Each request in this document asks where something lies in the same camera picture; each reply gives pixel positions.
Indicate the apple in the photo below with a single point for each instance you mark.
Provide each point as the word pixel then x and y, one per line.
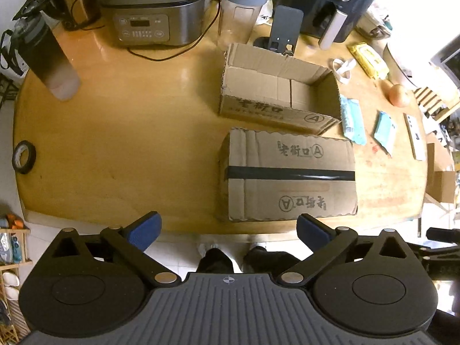
pixel 399 95

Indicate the person's left leg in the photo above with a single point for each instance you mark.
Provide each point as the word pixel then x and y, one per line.
pixel 215 262

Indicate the white remote control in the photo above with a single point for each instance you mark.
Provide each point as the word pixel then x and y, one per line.
pixel 415 136

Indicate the blue packet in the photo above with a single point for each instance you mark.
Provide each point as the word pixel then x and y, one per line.
pixel 384 133
pixel 352 122

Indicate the steel rice cooker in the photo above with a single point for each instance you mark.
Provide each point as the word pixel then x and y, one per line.
pixel 154 3

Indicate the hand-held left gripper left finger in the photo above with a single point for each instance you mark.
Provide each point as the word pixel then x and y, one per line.
pixel 147 228

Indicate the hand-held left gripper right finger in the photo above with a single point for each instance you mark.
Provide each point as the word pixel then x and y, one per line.
pixel 312 230

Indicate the black air fryer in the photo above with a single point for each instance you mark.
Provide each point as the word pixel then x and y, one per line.
pixel 323 3

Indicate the wooden desktop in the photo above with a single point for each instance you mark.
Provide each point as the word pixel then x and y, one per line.
pixel 125 133

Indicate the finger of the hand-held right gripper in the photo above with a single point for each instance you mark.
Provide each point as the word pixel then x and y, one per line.
pixel 444 235

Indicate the white plastic bag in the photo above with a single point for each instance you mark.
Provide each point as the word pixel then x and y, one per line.
pixel 266 12

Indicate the black phone stand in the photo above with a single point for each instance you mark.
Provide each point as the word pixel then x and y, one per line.
pixel 287 21

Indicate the small brown cardboard box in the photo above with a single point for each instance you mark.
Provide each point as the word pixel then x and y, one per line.
pixel 444 187

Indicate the wooden shelf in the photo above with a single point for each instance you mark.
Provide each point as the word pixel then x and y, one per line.
pixel 21 237

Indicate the dark gradient water bottle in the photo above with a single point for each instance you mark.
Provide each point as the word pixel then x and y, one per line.
pixel 46 54

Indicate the wooden slatted rack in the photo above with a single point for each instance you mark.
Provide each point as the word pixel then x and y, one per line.
pixel 431 102

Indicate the yellow wet wipes pack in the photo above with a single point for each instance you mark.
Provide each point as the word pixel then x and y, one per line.
pixel 368 59

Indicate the taped cardboard box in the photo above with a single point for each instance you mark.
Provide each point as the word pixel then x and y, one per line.
pixel 287 194

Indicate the clear shaker bottle grey lid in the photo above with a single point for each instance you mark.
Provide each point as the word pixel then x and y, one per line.
pixel 237 18

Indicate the person's right leg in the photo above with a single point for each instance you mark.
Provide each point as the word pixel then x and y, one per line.
pixel 273 262

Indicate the black tape roll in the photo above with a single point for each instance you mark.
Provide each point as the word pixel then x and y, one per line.
pixel 22 169

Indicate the person's leg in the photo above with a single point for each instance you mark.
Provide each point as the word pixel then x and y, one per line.
pixel 215 262
pixel 273 262

